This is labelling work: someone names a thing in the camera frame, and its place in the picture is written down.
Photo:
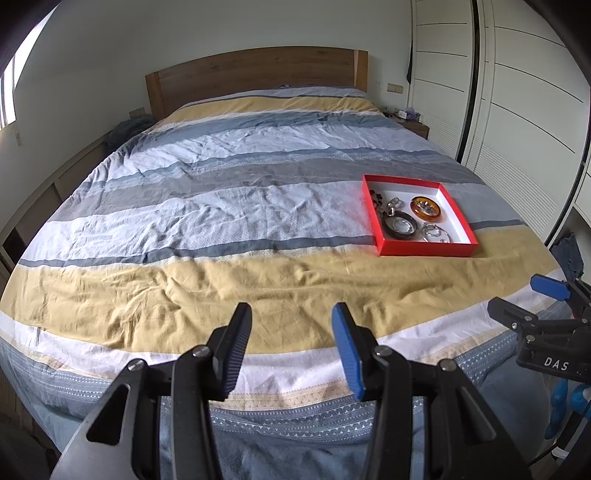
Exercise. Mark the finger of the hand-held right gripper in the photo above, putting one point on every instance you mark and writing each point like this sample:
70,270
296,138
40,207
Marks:
512,314
549,286

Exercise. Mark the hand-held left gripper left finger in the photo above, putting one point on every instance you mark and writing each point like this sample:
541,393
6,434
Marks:
235,344

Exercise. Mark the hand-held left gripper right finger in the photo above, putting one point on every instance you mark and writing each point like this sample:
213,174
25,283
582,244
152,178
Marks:
346,346

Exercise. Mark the red cardboard box tray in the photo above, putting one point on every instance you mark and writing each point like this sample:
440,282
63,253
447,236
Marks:
455,226

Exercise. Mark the thin silver bangle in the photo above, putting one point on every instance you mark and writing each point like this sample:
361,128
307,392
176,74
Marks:
394,226

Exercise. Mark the person's right hand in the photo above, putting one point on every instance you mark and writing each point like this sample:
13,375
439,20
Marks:
561,406

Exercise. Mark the dark blue cloth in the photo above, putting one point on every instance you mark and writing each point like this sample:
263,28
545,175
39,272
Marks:
565,256

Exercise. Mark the dark brown bangle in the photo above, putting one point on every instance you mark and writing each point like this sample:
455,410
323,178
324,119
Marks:
387,230

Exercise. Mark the blue bed sheet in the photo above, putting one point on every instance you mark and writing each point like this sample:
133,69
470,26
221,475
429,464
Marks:
286,457

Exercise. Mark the amber bangle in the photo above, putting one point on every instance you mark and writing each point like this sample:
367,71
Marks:
414,210

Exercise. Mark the striped duvet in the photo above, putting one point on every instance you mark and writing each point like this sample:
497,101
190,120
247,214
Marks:
231,184

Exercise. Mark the white wardrobe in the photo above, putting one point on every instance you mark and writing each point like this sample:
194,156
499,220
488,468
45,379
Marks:
521,115

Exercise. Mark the wooden nightstand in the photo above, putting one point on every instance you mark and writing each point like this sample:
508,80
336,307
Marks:
413,127

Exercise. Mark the purple box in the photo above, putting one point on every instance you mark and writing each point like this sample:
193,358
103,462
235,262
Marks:
408,113

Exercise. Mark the dark clothes pile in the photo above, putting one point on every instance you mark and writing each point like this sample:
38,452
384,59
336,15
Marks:
131,129

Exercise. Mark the low wooden shelf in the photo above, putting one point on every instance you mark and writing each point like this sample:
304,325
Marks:
51,184

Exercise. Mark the wooden headboard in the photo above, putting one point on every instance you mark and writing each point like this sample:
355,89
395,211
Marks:
258,69

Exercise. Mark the window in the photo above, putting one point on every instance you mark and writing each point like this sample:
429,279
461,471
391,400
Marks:
8,92

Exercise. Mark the wall switch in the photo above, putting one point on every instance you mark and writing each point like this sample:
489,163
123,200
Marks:
395,87

